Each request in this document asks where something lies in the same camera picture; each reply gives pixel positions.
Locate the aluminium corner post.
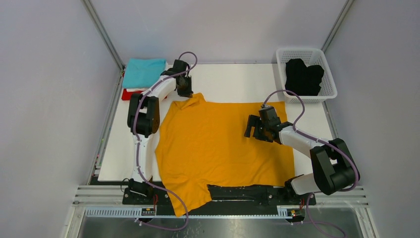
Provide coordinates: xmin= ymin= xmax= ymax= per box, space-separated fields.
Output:
xmin=81 ymin=0 xmax=125 ymax=70
xmin=321 ymin=0 xmax=355 ymax=53

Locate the right aluminium corner post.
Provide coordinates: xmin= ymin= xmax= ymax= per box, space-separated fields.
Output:
xmin=321 ymin=0 xmax=355 ymax=53

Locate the left controller board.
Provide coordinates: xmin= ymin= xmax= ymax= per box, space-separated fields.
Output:
xmin=141 ymin=206 xmax=157 ymax=217

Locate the yellow t shirt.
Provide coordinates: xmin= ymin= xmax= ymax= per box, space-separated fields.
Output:
xmin=155 ymin=93 xmax=295 ymax=217

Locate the folded cyan t shirt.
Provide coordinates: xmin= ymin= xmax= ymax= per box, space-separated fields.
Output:
xmin=122 ymin=58 xmax=166 ymax=89

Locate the left aluminium corner post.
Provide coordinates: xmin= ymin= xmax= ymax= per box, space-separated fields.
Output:
xmin=81 ymin=0 xmax=125 ymax=70

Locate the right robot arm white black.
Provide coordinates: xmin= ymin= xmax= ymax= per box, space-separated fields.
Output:
xmin=244 ymin=106 xmax=360 ymax=204

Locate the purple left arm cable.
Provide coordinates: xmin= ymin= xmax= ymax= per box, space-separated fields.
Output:
xmin=132 ymin=51 xmax=198 ymax=231

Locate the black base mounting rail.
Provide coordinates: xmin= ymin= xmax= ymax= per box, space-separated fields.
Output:
xmin=90 ymin=176 xmax=349 ymax=217

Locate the white slotted cable duct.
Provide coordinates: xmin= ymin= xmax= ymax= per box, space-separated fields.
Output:
xmin=85 ymin=206 xmax=298 ymax=219

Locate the folded red t shirt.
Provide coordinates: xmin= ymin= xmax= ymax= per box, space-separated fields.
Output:
xmin=121 ymin=89 xmax=168 ymax=101

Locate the right controller board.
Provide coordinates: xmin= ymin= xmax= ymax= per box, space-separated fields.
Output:
xmin=286 ymin=208 xmax=301 ymax=217

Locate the controller board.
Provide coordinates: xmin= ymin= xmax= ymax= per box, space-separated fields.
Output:
xmin=141 ymin=206 xmax=157 ymax=217
xmin=286 ymin=208 xmax=301 ymax=217

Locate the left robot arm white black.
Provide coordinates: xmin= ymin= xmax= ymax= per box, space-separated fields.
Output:
xmin=124 ymin=59 xmax=195 ymax=204

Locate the folded white t shirt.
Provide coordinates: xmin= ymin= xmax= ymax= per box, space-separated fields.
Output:
xmin=125 ymin=63 xmax=168 ymax=92

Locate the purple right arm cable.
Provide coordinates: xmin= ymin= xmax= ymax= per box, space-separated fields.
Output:
xmin=261 ymin=89 xmax=360 ymax=192

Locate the white plastic laundry basket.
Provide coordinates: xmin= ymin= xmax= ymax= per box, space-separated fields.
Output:
xmin=275 ymin=47 xmax=337 ymax=103

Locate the black t shirt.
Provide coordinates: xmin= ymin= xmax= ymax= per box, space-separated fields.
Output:
xmin=285 ymin=59 xmax=324 ymax=96

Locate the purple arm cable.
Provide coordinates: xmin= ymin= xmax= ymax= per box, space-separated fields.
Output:
xmin=261 ymin=89 xmax=360 ymax=192
xmin=132 ymin=51 xmax=198 ymax=231

